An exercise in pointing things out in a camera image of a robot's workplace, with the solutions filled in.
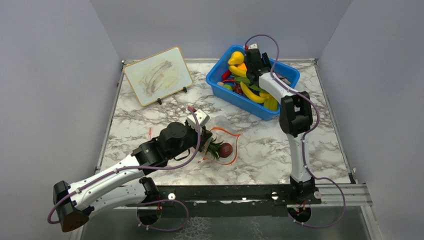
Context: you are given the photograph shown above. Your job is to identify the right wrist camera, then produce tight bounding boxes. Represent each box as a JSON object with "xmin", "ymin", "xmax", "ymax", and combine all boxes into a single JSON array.
[{"xmin": 245, "ymin": 42, "xmax": 259, "ymax": 50}]

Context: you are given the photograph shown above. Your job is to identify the blue plastic bin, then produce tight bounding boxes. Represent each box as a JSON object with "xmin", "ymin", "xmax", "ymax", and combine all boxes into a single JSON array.
[{"xmin": 205, "ymin": 45, "xmax": 300, "ymax": 121}]

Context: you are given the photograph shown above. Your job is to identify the red toy grapes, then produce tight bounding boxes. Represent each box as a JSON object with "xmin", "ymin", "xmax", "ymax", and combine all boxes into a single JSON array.
[{"xmin": 232, "ymin": 83, "xmax": 245, "ymax": 97}]

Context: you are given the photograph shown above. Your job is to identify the white drawing board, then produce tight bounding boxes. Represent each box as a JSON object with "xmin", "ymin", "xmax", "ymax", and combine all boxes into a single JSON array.
[{"xmin": 123, "ymin": 46, "xmax": 194, "ymax": 107}]

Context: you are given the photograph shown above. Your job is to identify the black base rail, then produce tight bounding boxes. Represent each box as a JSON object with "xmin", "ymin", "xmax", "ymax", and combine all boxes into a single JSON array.
[{"xmin": 137, "ymin": 184, "xmax": 322, "ymax": 219}]

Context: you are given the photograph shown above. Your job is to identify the red toy chili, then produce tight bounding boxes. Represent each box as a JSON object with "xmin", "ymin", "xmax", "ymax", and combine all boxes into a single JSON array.
[{"xmin": 221, "ymin": 70, "xmax": 235, "ymax": 83}]

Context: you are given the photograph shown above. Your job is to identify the clear orange zip bag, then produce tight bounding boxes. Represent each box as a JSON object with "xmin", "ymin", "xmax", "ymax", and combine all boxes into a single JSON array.
[{"xmin": 197, "ymin": 115, "xmax": 241, "ymax": 166}]

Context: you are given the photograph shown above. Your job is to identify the orange toy bell pepper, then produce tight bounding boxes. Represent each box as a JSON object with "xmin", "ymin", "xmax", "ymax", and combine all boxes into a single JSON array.
[{"xmin": 237, "ymin": 62, "xmax": 247, "ymax": 72}]

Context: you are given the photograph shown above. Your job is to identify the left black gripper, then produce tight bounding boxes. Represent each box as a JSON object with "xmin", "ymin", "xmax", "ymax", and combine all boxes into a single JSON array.
[{"xmin": 167, "ymin": 119, "xmax": 213, "ymax": 161}]

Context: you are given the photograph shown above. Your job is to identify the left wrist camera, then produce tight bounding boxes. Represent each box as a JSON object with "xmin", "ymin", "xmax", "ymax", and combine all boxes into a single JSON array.
[{"xmin": 186, "ymin": 109, "xmax": 210, "ymax": 130}]

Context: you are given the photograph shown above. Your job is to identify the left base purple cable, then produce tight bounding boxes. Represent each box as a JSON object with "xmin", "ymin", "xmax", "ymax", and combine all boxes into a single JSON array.
[{"xmin": 136, "ymin": 196, "xmax": 190, "ymax": 233}]

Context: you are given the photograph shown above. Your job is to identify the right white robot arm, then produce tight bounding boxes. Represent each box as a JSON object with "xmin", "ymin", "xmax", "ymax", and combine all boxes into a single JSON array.
[{"xmin": 244, "ymin": 48, "xmax": 316, "ymax": 204}]

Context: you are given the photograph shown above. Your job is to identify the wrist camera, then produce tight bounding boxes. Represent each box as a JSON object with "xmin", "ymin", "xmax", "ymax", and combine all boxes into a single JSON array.
[
  {"xmin": 245, "ymin": 42, "xmax": 259, "ymax": 50},
  {"xmin": 186, "ymin": 109, "xmax": 210, "ymax": 130}
]

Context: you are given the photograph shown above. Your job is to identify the yellow toy starfruit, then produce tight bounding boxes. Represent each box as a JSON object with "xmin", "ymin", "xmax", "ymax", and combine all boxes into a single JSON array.
[{"xmin": 263, "ymin": 96, "xmax": 279, "ymax": 111}]

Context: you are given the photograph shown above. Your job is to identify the yellow toy banana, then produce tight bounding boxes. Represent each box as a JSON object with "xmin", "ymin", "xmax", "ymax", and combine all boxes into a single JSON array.
[
  {"xmin": 240, "ymin": 82, "xmax": 270, "ymax": 104},
  {"xmin": 228, "ymin": 65, "xmax": 247, "ymax": 78}
]

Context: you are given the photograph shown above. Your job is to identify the orange toy pineapple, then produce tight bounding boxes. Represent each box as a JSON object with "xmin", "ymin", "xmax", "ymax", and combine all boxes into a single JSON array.
[{"xmin": 206, "ymin": 138, "xmax": 224, "ymax": 160}]

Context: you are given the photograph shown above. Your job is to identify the dark purple passion fruit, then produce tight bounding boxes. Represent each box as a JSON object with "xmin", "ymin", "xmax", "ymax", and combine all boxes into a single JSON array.
[{"xmin": 218, "ymin": 142, "xmax": 233, "ymax": 158}]

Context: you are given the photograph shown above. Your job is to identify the green toy lime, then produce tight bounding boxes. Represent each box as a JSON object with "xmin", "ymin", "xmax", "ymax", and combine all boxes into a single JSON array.
[{"xmin": 223, "ymin": 84, "xmax": 233, "ymax": 91}]

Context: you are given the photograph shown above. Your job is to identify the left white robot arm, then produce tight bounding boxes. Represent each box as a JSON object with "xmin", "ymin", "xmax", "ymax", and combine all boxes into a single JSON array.
[{"xmin": 53, "ymin": 121, "xmax": 213, "ymax": 233}]

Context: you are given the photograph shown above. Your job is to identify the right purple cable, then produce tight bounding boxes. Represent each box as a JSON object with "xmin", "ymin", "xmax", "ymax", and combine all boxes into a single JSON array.
[{"xmin": 244, "ymin": 34, "xmax": 347, "ymax": 229}]

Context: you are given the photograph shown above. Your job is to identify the green leafy vegetable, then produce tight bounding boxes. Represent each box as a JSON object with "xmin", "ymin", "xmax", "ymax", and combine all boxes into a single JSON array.
[{"xmin": 234, "ymin": 76, "xmax": 267, "ymax": 93}]

